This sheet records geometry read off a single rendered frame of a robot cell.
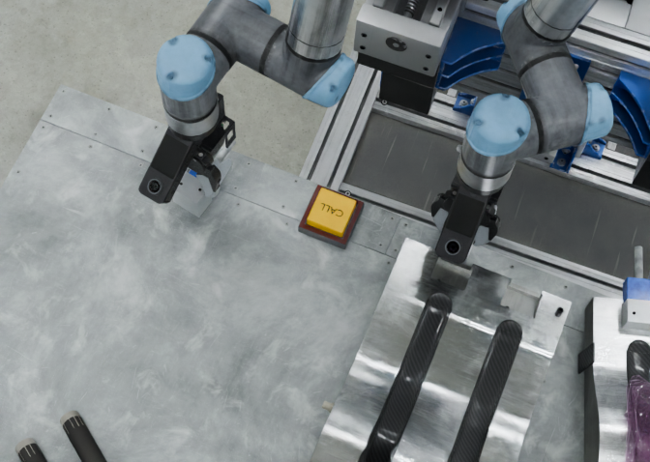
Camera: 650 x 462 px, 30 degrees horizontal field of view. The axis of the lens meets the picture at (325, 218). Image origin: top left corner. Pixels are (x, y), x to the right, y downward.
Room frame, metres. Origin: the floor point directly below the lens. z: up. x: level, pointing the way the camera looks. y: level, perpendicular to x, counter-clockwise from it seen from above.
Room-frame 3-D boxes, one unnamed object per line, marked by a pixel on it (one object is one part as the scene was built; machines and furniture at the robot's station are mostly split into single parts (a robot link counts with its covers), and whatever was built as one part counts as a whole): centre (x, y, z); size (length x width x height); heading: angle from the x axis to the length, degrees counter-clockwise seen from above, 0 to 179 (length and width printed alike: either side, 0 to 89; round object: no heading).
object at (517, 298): (0.62, -0.30, 0.87); 0.05 x 0.05 x 0.04; 72
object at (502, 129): (0.75, -0.22, 1.15); 0.09 x 0.08 x 0.11; 110
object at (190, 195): (0.82, 0.19, 0.83); 0.13 x 0.05 x 0.05; 151
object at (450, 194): (0.76, -0.22, 0.99); 0.09 x 0.08 x 0.12; 160
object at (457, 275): (0.66, -0.19, 0.87); 0.05 x 0.05 x 0.04; 72
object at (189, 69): (0.80, 0.20, 1.15); 0.09 x 0.08 x 0.11; 154
